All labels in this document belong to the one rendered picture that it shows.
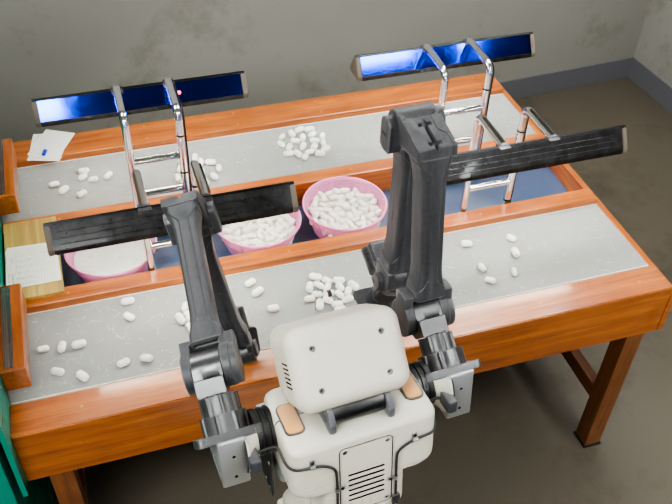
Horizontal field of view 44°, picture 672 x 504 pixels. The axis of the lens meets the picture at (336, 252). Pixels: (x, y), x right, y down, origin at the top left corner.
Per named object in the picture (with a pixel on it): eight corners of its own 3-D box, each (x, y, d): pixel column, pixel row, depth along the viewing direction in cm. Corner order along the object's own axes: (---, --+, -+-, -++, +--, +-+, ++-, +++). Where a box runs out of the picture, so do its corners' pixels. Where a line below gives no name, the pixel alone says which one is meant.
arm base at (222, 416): (197, 450, 143) (265, 430, 147) (186, 403, 144) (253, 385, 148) (194, 449, 151) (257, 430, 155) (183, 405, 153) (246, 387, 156)
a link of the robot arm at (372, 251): (380, 285, 172) (418, 276, 174) (362, 235, 175) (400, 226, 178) (367, 304, 183) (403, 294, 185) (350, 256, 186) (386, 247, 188)
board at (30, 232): (64, 293, 231) (63, 290, 230) (7, 304, 227) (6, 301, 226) (56, 218, 254) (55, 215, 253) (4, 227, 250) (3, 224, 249)
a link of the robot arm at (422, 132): (413, 136, 138) (467, 125, 141) (380, 105, 148) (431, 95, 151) (408, 345, 163) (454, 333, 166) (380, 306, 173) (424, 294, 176)
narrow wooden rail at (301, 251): (590, 223, 276) (598, 197, 269) (14, 339, 233) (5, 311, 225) (581, 213, 280) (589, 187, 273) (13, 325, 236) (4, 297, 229)
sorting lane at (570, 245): (647, 270, 251) (649, 265, 250) (12, 409, 207) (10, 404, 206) (595, 208, 272) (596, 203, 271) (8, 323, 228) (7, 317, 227)
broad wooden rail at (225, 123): (496, 128, 329) (504, 87, 316) (12, 208, 285) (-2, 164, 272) (483, 112, 337) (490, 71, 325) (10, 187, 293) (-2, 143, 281)
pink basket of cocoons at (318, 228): (397, 244, 263) (400, 221, 257) (315, 260, 257) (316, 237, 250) (369, 193, 282) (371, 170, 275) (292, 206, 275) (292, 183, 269)
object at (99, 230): (299, 212, 216) (299, 190, 212) (48, 257, 201) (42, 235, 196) (291, 193, 222) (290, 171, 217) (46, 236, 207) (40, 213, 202)
